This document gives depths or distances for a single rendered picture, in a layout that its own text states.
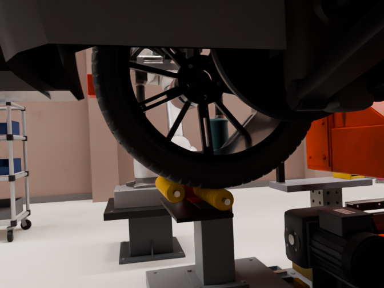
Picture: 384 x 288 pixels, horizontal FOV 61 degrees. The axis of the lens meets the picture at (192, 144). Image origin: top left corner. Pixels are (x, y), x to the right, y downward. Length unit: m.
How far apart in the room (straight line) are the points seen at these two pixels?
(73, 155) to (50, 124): 0.46
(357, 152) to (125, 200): 1.21
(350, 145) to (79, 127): 3.45
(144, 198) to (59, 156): 2.48
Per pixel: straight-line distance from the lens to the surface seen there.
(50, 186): 4.27
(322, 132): 1.31
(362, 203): 1.43
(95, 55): 0.87
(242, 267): 1.17
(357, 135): 1.18
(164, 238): 1.95
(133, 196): 1.86
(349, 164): 1.21
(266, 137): 0.94
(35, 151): 4.28
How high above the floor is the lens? 0.65
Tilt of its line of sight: level
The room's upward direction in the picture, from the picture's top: 2 degrees counter-clockwise
